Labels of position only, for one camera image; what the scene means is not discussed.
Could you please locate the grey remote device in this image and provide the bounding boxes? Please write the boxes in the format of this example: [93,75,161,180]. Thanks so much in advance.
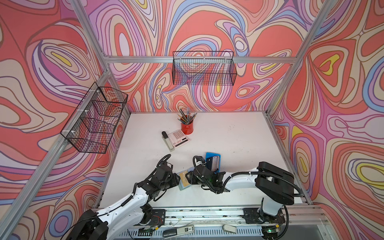
[163,225,195,239]

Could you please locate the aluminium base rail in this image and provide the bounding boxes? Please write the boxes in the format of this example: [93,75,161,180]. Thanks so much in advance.
[152,205,328,227]

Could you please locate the green card holder wallet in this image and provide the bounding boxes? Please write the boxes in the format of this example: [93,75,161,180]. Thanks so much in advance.
[176,169,193,192]

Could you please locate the small grey oval object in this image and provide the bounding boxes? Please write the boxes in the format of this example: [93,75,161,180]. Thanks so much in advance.
[223,225,237,234]

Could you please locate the pink calculator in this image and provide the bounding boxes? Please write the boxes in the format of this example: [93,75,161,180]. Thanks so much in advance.
[168,130,190,148]

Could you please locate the red metal pen cup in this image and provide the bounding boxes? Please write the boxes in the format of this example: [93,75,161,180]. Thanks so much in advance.
[181,121,194,135]

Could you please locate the black wire basket left wall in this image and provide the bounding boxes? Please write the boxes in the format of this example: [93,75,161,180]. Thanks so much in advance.
[61,83,128,154]

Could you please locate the black wire basket wall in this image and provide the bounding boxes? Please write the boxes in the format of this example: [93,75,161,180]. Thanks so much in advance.
[61,83,128,154]
[172,51,238,86]

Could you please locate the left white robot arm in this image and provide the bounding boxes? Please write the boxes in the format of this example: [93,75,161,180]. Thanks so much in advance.
[66,161,180,240]

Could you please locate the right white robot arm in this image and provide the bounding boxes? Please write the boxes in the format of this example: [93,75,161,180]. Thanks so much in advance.
[186,160,304,217]

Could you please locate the stack of credit cards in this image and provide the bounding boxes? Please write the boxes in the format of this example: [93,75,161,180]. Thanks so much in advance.
[210,155,220,172]

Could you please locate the blue plastic card tray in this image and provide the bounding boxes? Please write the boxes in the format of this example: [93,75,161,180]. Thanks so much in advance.
[205,152,221,173]

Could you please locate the black wire basket back wall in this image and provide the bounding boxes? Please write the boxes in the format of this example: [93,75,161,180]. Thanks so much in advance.
[172,51,238,86]

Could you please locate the grey stapler black tip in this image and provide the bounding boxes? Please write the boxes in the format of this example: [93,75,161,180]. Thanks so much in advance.
[162,131,175,152]

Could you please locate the tan gold credit card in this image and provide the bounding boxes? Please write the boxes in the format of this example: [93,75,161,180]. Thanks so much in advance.
[179,171,190,188]

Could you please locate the pens and pencils bunch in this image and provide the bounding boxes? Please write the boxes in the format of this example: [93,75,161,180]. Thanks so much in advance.
[178,108,197,125]

